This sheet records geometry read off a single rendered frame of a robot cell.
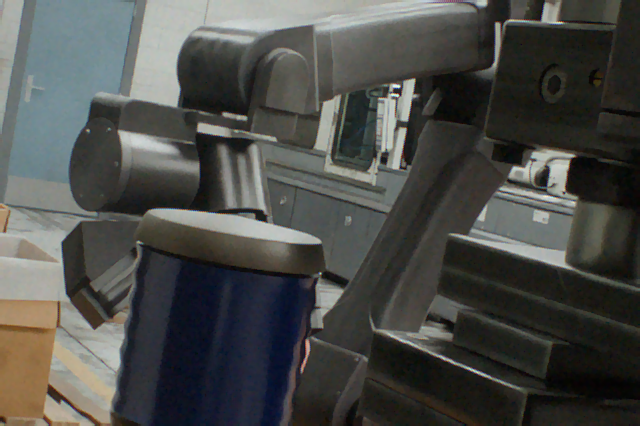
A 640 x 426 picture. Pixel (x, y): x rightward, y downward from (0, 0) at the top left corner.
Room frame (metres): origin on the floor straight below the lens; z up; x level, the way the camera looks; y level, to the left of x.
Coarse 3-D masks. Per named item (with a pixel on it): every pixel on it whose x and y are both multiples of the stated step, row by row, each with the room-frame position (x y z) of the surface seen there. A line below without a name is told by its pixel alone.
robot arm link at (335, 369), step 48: (432, 96) 1.01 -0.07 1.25; (480, 96) 0.98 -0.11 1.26; (432, 144) 0.98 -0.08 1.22; (480, 144) 0.96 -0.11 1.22; (432, 192) 0.96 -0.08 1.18; (480, 192) 0.97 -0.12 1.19; (384, 240) 0.96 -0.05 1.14; (432, 240) 0.95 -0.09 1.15; (384, 288) 0.93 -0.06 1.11; (432, 288) 0.96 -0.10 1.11; (336, 336) 0.93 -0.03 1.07; (336, 384) 0.90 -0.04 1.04
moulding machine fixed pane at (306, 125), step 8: (320, 104) 10.66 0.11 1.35; (312, 112) 10.76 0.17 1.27; (296, 120) 10.99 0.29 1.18; (304, 120) 10.87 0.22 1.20; (312, 120) 10.74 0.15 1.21; (296, 128) 10.98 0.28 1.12; (304, 128) 10.84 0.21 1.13; (312, 128) 10.71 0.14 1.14; (296, 136) 10.95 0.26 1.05; (304, 136) 10.82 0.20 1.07; (312, 136) 10.69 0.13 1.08; (304, 144) 10.80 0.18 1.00; (312, 144) 10.67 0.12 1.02
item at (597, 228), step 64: (576, 192) 0.51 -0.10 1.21; (448, 256) 0.55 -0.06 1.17; (512, 256) 0.51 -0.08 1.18; (576, 256) 0.51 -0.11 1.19; (512, 320) 0.50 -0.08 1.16; (576, 320) 0.47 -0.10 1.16; (384, 384) 0.51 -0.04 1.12; (448, 384) 0.48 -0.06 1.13; (512, 384) 0.45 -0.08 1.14; (576, 384) 0.47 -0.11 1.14
